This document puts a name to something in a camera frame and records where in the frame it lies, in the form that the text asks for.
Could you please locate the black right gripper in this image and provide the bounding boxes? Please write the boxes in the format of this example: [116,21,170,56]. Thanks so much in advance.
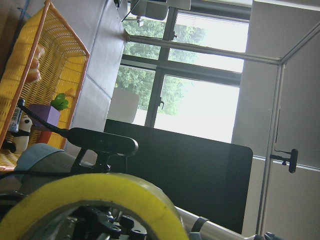
[70,205,151,240]

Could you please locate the black side camera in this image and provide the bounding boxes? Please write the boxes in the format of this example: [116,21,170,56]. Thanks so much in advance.
[270,148,299,174]

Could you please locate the yellow plastic basket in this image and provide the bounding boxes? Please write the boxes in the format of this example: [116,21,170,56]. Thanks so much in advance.
[0,0,91,171]

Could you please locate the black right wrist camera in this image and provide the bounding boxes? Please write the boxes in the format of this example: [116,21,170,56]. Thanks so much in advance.
[59,127,139,174]

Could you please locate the black white marker bottle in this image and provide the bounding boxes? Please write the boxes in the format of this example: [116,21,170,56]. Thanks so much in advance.
[8,98,25,133]

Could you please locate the orange toy carrot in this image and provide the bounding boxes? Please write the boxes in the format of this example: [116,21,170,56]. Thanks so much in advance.
[39,93,69,144]

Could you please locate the yellow tape roll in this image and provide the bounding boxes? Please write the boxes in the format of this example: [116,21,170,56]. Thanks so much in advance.
[0,173,189,240]

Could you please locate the white cylinder pot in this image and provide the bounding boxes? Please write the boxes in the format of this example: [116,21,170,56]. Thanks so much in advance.
[107,87,140,123]

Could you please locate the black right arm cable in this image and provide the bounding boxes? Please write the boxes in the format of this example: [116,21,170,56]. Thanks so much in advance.
[0,98,76,181]

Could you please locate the toy bread croissant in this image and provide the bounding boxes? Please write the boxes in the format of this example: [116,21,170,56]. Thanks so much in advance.
[25,43,45,84]

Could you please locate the toy panda figure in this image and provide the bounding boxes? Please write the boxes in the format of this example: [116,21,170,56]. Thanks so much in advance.
[1,115,33,154]

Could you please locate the purple toy block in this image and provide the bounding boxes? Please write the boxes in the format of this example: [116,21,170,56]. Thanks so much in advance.
[29,104,61,131]

